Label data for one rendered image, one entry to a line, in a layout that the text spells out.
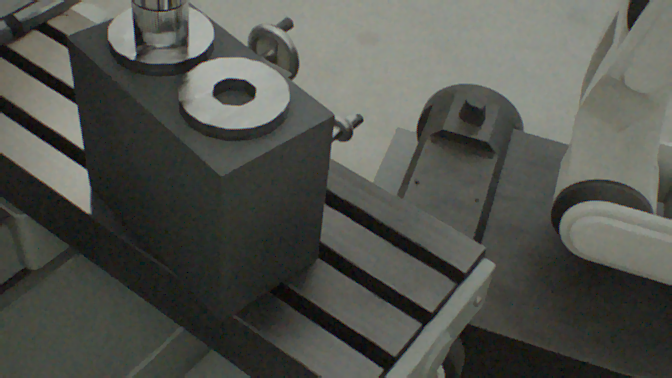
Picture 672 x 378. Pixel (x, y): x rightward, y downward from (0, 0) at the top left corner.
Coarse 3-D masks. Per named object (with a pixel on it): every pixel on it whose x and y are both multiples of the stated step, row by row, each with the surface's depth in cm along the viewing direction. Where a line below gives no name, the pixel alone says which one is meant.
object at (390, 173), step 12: (396, 132) 176; (408, 132) 176; (396, 144) 173; (408, 144) 174; (384, 156) 171; (396, 156) 171; (408, 156) 171; (384, 168) 168; (396, 168) 168; (384, 180) 166; (396, 180) 166; (396, 192) 164
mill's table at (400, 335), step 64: (0, 64) 100; (64, 64) 101; (0, 128) 92; (64, 128) 93; (0, 192) 95; (64, 192) 86; (384, 192) 90; (128, 256) 84; (320, 256) 87; (384, 256) 84; (448, 256) 85; (192, 320) 83; (256, 320) 78; (320, 320) 81; (384, 320) 79; (448, 320) 81
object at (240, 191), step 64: (128, 64) 71; (192, 64) 72; (256, 64) 71; (128, 128) 73; (192, 128) 67; (256, 128) 66; (320, 128) 69; (128, 192) 79; (192, 192) 69; (256, 192) 68; (320, 192) 76; (192, 256) 75; (256, 256) 74
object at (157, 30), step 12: (132, 0) 70; (144, 0) 69; (156, 0) 68; (168, 0) 69; (180, 0) 70; (132, 12) 71; (144, 12) 69; (156, 12) 69; (168, 12) 69; (180, 12) 70; (144, 24) 70; (156, 24) 70; (168, 24) 70; (180, 24) 71; (144, 36) 71; (156, 36) 71; (168, 36) 71; (180, 36) 72
